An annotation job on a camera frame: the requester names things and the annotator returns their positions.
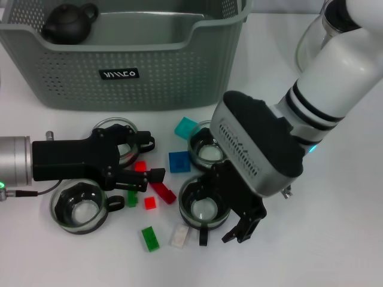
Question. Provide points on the gripper silver connector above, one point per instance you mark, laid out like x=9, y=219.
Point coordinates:
x=286, y=192
x=49, y=135

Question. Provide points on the bright red rectangular brick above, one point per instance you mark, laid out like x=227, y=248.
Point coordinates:
x=140, y=166

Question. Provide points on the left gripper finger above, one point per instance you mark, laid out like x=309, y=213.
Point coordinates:
x=115, y=130
x=157, y=175

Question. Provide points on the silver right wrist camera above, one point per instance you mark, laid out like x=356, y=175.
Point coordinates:
x=254, y=134

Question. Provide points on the left gripper silver connector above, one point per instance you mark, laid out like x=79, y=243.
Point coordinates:
x=49, y=135

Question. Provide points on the blue square brick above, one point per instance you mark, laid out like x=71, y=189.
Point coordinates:
x=179, y=161

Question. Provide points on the right gripper silver connector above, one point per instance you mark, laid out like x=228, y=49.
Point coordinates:
x=286, y=192

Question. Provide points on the teal square brick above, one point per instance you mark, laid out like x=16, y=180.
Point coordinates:
x=184, y=127

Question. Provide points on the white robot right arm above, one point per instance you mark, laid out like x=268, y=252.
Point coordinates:
x=344, y=59

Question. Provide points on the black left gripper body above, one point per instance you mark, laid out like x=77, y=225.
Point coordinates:
x=66, y=158

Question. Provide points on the green notched brick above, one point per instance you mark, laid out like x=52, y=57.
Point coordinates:
x=131, y=200

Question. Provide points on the green rectangular brick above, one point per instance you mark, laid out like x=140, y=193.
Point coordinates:
x=150, y=239

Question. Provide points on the glass teacup black sleeve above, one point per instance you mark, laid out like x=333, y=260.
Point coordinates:
x=203, y=210
x=206, y=152
x=77, y=209
x=128, y=152

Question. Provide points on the white toy brick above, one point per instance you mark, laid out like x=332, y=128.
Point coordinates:
x=179, y=236

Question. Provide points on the dark clay teapot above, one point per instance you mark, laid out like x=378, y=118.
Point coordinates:
x=68, y=25

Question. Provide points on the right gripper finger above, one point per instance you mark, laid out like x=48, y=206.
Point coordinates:
x=243, y=231
x=203, y=186

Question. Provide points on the dark red long brick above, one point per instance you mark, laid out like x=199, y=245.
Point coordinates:
x=163, y=194

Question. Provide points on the grey perforated storage bin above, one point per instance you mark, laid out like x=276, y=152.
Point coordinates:
x=74, y=89

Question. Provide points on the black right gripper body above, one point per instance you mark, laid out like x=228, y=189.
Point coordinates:
x=239, y=197

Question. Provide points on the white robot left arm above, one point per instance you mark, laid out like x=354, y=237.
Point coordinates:
x=15, y=161

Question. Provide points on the small red square brick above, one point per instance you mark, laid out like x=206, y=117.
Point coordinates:
x=149, y=203

